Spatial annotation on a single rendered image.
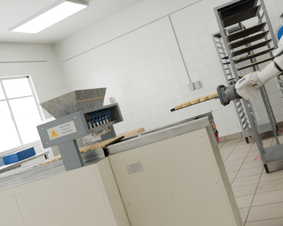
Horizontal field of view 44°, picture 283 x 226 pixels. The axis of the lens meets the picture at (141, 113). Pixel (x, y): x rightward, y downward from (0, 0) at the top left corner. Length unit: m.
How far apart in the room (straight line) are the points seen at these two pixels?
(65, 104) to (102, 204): 0.69
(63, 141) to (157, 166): 0.63
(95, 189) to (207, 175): 0.71
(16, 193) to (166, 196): 1.02
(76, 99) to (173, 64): 4.47
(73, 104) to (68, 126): 0.17
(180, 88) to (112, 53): 1.60
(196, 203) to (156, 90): 4.66
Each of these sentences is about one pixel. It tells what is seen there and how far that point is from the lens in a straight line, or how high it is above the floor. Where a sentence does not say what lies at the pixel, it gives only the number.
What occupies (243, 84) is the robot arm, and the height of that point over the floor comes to 1.03.
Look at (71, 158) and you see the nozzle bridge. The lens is 2.28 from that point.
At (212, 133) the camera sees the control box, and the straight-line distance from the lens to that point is 2.24.
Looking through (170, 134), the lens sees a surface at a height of 0.86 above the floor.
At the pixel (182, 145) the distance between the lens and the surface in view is 2.23.
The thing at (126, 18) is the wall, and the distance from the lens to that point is 7.06.
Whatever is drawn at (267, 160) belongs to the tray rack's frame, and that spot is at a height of 0.15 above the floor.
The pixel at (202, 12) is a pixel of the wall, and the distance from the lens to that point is 6.52.
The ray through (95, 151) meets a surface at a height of 0.89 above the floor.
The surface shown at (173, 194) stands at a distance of 2.33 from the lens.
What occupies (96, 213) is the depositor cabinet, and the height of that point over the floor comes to 0.53.
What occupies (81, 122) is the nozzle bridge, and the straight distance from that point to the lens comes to 2.20.
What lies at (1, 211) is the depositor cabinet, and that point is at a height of 0.70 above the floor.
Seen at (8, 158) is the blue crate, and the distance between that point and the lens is 5.69.
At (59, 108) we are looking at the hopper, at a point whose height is 1.24.
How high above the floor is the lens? 1.09
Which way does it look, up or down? 1 degrees down
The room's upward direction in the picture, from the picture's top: 18 degrees counter-clockwise
